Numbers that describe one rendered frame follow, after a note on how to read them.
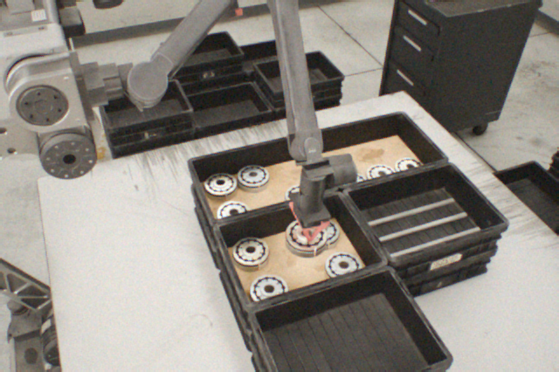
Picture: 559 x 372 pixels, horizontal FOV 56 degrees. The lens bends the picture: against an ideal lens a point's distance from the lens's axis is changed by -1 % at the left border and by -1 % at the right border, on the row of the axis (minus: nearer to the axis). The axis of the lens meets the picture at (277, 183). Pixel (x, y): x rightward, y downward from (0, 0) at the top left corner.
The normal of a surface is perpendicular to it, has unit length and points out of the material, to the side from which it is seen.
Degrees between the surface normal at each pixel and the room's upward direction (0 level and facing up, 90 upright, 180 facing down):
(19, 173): 0
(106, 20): 90
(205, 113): 0
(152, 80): 48
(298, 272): 0
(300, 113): 35
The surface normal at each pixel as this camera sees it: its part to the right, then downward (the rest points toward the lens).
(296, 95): 0.25, -0.04
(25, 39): 0.02, -0.73
